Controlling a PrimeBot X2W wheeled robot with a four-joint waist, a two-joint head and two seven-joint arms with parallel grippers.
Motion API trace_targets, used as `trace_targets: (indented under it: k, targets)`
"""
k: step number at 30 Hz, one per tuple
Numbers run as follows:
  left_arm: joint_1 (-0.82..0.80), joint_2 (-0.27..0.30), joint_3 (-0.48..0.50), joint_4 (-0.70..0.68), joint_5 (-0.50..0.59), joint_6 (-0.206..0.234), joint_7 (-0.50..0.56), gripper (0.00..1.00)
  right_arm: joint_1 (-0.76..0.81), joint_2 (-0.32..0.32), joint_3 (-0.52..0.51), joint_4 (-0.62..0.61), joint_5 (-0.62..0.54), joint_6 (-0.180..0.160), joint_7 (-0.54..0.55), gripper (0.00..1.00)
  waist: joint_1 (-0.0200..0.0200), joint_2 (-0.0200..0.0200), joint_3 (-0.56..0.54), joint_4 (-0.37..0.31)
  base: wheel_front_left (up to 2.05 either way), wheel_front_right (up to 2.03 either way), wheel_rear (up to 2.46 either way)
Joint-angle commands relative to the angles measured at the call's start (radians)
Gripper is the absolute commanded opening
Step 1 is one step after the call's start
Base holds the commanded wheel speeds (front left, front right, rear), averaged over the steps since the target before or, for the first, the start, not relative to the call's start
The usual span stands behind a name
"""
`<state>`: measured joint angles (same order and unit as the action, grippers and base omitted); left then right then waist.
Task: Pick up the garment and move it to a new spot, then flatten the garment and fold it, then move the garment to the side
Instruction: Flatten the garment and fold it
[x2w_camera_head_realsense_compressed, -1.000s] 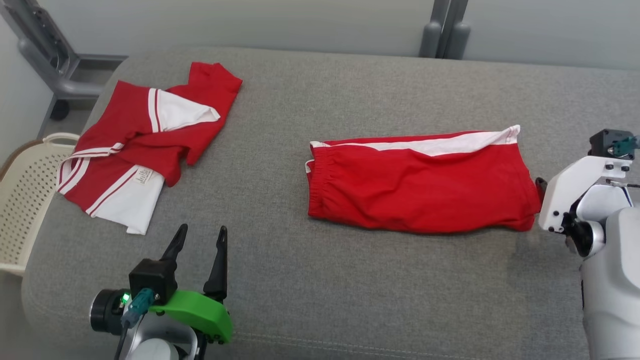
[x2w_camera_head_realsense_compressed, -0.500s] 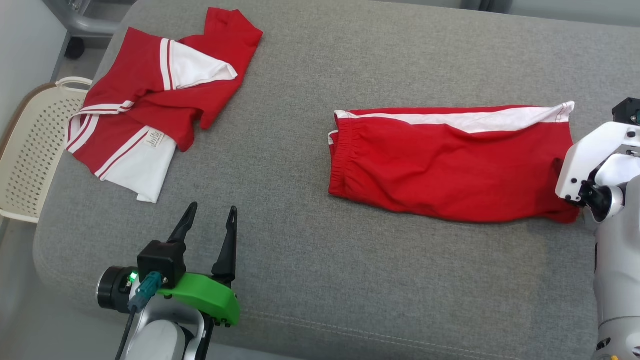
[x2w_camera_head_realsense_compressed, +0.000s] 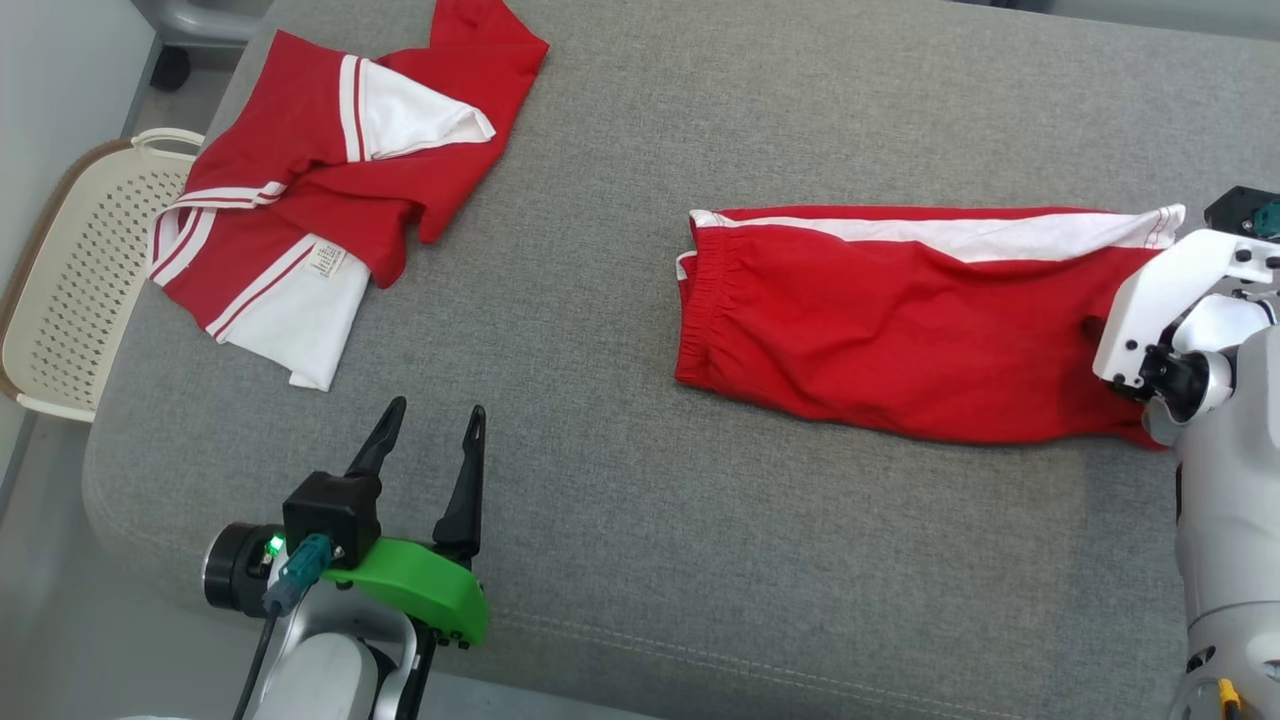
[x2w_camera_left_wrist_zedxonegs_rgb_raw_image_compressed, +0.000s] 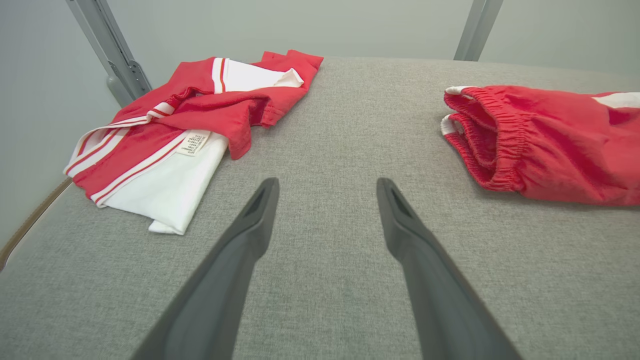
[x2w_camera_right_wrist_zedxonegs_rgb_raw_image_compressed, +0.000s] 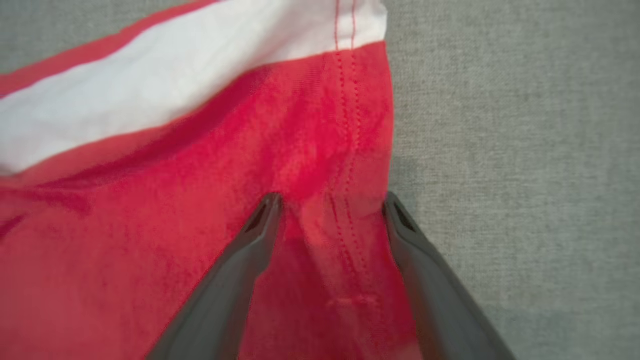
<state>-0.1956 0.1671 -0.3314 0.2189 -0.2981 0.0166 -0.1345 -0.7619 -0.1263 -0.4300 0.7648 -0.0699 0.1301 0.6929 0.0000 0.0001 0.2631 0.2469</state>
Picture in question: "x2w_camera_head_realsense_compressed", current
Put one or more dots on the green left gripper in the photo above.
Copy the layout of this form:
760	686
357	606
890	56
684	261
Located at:
430	585

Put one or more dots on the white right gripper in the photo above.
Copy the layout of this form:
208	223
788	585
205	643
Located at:
1160	290

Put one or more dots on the red shorts white stripe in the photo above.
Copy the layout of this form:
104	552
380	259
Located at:
880	330

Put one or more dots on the red white striped t-shirt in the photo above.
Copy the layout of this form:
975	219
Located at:
300	120

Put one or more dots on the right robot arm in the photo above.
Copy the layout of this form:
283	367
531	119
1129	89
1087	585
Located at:
1230	500

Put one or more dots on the cream perforated laundry basket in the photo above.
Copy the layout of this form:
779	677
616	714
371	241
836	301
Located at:
80	270

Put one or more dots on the black caster wheel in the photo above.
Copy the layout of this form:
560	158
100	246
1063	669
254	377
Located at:
170	70

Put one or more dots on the grey partition foot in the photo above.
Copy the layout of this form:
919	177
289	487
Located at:
200	18

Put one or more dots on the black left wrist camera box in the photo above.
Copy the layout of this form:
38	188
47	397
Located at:
330	510

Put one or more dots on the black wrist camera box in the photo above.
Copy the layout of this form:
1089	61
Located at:
1240	210
330	510

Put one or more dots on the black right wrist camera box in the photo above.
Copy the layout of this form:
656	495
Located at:
1240	210

